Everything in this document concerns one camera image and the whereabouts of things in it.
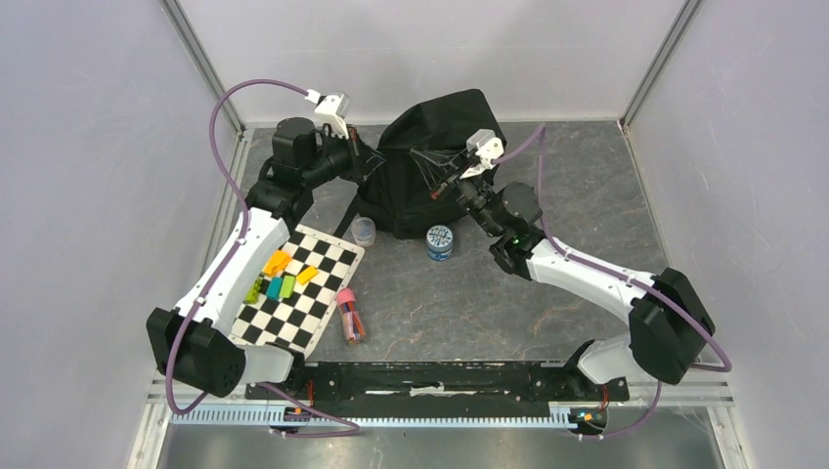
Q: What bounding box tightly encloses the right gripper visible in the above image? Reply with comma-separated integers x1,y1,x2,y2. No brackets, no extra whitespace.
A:
412,148,502,238

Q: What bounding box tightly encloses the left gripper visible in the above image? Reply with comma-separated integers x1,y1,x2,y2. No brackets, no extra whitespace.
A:
301,122,384,189

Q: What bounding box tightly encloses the black student backpack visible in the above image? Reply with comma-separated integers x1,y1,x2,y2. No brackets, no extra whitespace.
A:
333,88,505,239

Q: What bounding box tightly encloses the blue lidded round tub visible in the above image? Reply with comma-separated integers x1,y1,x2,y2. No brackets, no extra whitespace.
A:
425,225,454,261

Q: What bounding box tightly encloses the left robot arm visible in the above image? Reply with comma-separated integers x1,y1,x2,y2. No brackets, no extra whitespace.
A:
147,117,385,399

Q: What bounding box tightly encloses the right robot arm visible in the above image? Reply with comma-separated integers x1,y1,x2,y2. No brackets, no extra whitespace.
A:
410,149,716,399

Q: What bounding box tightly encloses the clear jar of paperclips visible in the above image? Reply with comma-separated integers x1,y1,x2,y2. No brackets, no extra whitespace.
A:
350,216,376,247

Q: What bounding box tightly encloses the checkered chess board mat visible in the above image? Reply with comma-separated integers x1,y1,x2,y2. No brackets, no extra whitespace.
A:
230,225,365,357

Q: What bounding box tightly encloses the yellow toy block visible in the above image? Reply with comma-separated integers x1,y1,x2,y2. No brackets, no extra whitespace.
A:
295,266,319,285

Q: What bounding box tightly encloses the orange toy block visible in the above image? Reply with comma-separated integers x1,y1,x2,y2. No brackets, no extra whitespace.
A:
262,250,292,277

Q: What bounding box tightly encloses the green toy block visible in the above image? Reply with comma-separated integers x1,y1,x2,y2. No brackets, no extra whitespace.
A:
279,276,296,299

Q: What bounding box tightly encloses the teal toy block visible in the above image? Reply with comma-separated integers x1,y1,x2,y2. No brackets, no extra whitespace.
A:
265,277,283,301

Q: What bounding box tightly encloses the pink capped pencil tube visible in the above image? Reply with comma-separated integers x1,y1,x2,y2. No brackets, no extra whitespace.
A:
335,288,367,345

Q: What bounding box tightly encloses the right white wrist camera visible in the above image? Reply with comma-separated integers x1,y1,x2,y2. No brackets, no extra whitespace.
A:
460,129,504,179

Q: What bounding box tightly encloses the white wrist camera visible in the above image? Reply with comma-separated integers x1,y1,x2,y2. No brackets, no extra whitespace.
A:
460,129,504,179
305,89,350,139

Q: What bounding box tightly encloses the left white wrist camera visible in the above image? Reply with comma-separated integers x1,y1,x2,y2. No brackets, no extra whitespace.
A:
305,89,350,139

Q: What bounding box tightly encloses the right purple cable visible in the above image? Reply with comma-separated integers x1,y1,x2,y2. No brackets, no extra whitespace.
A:
492,124,733,442

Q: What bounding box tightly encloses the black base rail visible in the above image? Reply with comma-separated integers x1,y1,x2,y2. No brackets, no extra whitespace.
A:
279,361,630,418

